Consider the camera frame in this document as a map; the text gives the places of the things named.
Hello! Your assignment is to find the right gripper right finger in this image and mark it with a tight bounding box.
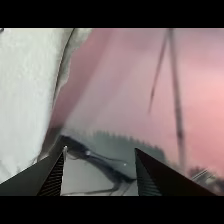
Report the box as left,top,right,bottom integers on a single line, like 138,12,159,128
134,147,218,197

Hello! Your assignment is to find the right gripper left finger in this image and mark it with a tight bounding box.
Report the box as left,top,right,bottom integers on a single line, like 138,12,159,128
0,145,69,197

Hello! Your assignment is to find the grey T-shirt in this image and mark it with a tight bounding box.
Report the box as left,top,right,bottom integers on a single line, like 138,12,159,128
0,27,94,185

